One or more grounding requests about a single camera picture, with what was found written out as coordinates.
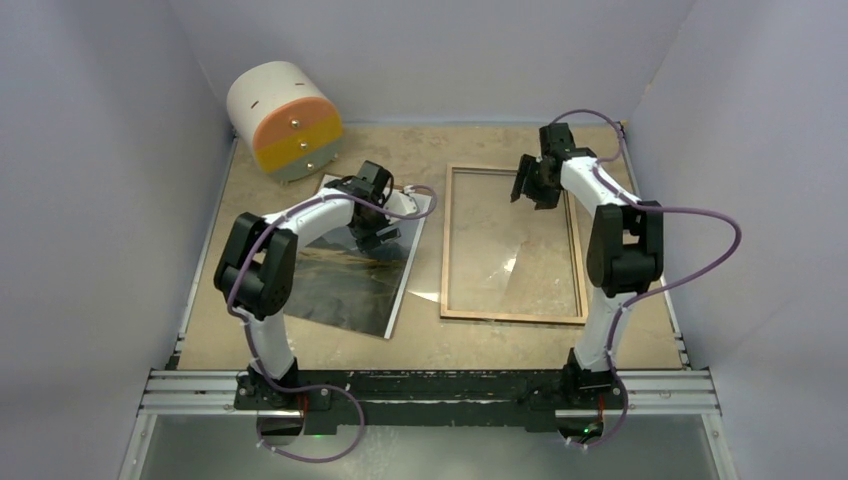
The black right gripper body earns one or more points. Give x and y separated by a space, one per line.
541 171

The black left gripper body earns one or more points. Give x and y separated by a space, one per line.
366 228

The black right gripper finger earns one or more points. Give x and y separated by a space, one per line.
522 172
546 194

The mountain landscape photo print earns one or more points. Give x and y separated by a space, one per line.
336 284

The wooden picture frame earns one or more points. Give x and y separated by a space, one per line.
513 311

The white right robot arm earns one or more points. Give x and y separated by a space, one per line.
625 254

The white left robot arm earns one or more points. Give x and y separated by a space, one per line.
256 271

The round white drawer cabinet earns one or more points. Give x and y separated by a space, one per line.
291 129

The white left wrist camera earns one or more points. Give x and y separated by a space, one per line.
399 205

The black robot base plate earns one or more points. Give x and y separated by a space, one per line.
534 400

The aluminium rail frame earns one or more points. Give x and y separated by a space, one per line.
646 393

